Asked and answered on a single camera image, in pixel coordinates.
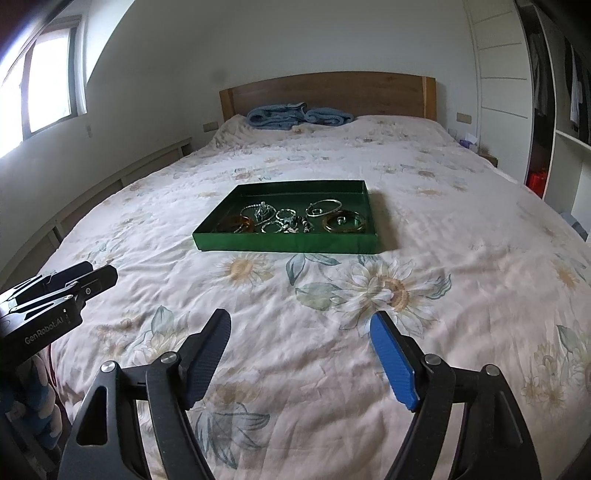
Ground brown bangle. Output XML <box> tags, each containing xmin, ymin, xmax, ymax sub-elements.
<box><xmin>322</xmin><ymin>210</ymin><xmax>368</xmax><ymax>234</ymax></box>

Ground silver chain necklace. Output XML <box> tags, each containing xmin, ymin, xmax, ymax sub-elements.
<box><xmin>240</xmin><ymin>202</ymin><xmax>274</xmax><ymax>221</ymax></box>

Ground amber bangle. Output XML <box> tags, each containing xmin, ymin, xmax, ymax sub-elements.
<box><xmin>225</xmin><ymin>213</ymin><xmax>254</xmax><ymax>234</ymax></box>

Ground blue blanket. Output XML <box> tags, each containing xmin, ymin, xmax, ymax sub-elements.
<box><xmin>246</xmin><ymin>102</ymin><xmax>355</xmax><ymax>131</ymax></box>

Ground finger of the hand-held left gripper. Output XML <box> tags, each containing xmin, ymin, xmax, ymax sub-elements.
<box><xmin>11</xmin><ymin>264</ymin><xmax>118</xmax><ymax>321</ymax></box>
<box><xmin>9</xmin><ymin>261</ymin><xmax>94</xmax><ymax>301</ymax></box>

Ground window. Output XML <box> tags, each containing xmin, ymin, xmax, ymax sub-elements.
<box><xmin>0</xmin><ymin>16</ymin><xmax>88</xmax><ymax>146</ymax></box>

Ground grey hanging clothes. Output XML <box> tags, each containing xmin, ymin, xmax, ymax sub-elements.
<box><xmin>529</xmin><ymin>28</ymin><xmax>555</xmax><ymax>117</ymax></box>

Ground white floral bedspread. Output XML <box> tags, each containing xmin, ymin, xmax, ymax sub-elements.
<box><xmin>44</xmin><ymin>113</ymin><xmax>591</xmax><ymax>480</ymax></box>

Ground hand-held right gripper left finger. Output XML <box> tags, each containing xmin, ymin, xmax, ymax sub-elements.
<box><xmin>58</xmin><ymin>308</ymin><xmax>232</xmax><ymax>480</ymax></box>

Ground plain silver bangle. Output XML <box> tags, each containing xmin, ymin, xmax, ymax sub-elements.
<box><xmin>305</xmin><ymin>198</ymin><xmax>343</xmax><ymax>217</ymax></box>

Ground dark beaded bracelet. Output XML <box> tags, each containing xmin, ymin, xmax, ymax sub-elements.
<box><xmin>281</xmin><ymin>217</ymin><xmax>315</xmax><ymax>234</ymax></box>

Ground white wardrobe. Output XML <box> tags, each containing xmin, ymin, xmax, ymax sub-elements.
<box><xmin>466</xmin><ymin>0</ymin><xmax>591</xmax><ymax>243</ymax></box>

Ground green tray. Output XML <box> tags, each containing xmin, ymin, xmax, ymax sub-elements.
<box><xmin>192</xmin><ymin>180</ymin><xmax>380</xmax><ymax>254</ymax></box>

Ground wooden headboard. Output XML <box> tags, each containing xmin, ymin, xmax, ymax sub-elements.
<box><xmin>219</xmin><ymin>71</ymin><xmax>436</xmax><ymax>124</ymax></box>

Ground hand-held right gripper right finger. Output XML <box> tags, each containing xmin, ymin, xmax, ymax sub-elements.
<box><xmin>369</xmin><ymin>311</ymin><xmax>543</xmax><ymax>480</ymax></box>

